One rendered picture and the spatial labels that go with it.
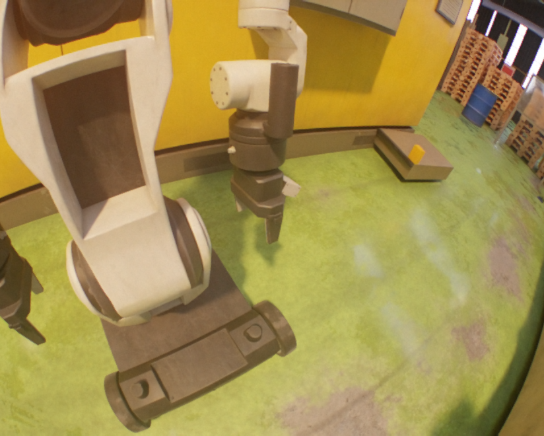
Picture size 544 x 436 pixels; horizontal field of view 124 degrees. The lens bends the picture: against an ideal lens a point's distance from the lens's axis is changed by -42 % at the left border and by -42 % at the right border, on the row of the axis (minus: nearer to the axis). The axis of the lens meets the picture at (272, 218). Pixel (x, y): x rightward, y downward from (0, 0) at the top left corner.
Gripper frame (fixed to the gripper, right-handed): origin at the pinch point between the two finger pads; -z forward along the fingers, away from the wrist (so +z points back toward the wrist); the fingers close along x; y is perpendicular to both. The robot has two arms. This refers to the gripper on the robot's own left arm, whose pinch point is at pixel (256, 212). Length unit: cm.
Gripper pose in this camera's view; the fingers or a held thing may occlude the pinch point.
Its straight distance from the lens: 46.1
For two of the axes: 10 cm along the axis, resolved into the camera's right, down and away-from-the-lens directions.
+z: 0.5, -7.7, -6.4
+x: 5.8, 5.4, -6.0
